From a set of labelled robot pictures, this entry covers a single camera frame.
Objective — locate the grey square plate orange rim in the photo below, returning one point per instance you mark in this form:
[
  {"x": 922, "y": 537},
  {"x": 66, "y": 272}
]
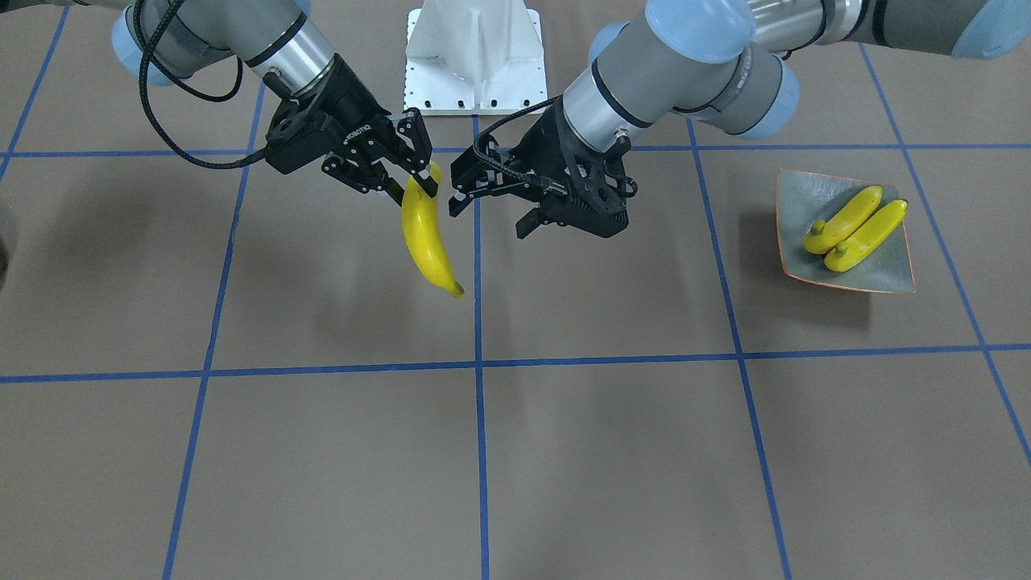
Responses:
[{"x": 802, "y": 198}]

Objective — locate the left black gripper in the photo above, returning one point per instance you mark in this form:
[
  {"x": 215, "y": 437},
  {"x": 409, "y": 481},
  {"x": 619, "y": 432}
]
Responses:
[{"x": 538, "y": 148}]

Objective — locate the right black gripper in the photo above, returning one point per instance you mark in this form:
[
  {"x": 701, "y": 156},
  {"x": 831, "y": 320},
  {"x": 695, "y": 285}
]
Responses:
[{"x": 352, "y": 108}]

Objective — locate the white central column base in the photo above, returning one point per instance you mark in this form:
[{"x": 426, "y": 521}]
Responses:
[{"x": 474, "y": 58}]

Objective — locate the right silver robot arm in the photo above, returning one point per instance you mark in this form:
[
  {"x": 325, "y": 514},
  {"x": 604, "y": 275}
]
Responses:
[{"x": 166, "y": 42}]

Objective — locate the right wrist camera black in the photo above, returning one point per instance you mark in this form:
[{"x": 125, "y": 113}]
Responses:
[{"x": 303, "y": 131}]

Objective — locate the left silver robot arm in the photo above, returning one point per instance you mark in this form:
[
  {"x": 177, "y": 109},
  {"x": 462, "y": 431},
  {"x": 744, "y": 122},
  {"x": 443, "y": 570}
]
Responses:
[{"x": 717, "y": 62}]

